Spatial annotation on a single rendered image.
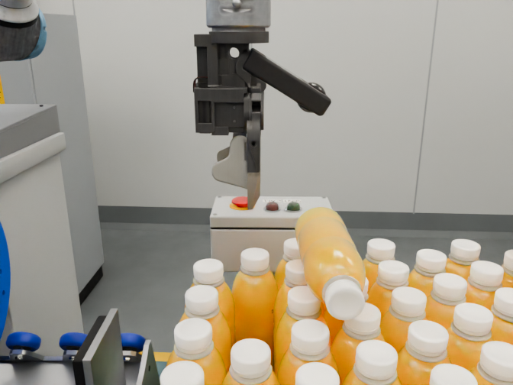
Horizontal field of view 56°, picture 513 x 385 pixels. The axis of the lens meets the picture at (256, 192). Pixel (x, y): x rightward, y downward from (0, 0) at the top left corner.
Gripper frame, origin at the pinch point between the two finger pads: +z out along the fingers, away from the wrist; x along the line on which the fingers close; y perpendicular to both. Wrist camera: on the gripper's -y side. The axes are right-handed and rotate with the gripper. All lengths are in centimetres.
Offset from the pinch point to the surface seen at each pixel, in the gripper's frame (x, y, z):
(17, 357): 4.7, 33.0, 22.6
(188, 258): -214, 47, 118
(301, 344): 18.9, -4.8, 9.6
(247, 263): 1.5, 1.2, 9.6
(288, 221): -11.2, -5.0, 8.6
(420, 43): -260, -99, -11
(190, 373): 24.0, 5.5, 8.9
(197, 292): 10.1, 6.8, 9.0
